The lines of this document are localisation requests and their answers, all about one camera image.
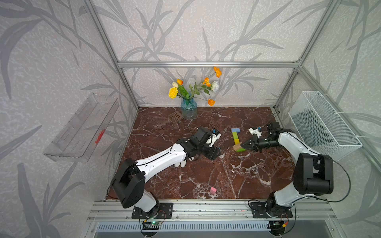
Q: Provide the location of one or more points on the white cotton glove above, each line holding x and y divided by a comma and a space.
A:
183, 163

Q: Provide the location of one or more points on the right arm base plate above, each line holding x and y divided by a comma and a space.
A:
260, 210

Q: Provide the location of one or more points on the blue glass vase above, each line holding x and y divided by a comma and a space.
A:
189, 109

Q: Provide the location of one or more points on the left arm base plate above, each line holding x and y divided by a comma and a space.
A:
160, 211

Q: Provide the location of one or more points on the dark wood block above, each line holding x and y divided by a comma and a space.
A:
237, 147

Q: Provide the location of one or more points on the circuit board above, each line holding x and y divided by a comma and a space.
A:
277, 226
154, 225

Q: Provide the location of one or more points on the left circuit board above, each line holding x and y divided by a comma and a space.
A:
154, 225

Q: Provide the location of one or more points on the clear plastic shelf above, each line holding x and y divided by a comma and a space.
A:
79, 138

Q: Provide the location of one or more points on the pink block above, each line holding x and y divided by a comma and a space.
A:
213, 190

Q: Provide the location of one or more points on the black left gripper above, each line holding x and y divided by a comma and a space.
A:
213, 153

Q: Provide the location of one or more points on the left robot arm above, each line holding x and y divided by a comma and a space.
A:
129, 181

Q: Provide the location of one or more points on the lime green block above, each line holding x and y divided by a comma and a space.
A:
235, 135

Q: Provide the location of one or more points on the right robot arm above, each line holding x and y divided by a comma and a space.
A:
313, 174

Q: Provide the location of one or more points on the artificial flowers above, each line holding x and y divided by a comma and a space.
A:
205, 86

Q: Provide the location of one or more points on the white wire basket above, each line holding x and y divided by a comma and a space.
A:
321, 127

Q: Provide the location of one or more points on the right circuit board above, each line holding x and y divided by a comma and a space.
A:
277, 226

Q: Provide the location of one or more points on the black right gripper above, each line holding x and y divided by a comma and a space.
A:
254, 146

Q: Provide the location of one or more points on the light blue block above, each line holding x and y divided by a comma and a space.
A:
235, 130

